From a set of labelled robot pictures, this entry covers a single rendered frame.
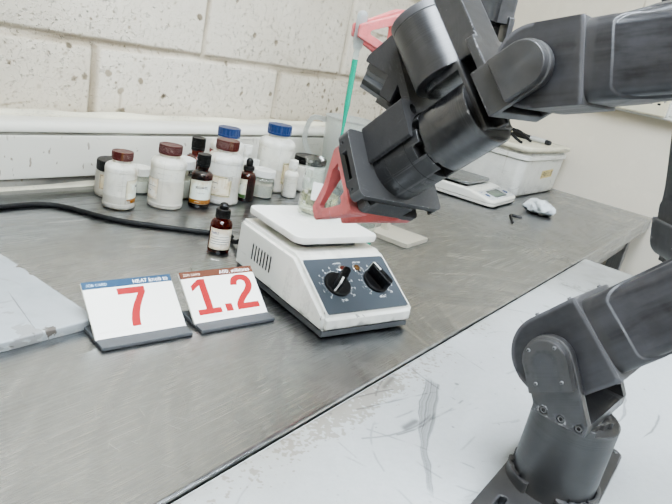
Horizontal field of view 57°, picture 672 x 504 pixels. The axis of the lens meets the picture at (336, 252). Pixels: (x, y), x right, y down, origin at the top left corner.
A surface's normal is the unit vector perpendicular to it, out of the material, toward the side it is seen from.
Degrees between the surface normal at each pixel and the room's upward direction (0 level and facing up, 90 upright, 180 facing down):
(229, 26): 90
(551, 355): 90
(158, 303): 40
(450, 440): 0
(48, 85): 90
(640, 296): 80
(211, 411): 0
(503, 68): 90
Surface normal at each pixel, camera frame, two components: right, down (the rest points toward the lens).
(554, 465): -0.50, 0.18
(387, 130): -0.77, -0.07
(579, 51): -0.67, 0.11
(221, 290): 0.57, -0.48
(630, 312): -0.54, -0.04
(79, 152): 0.79, 0.34
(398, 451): 0.20, -0.93
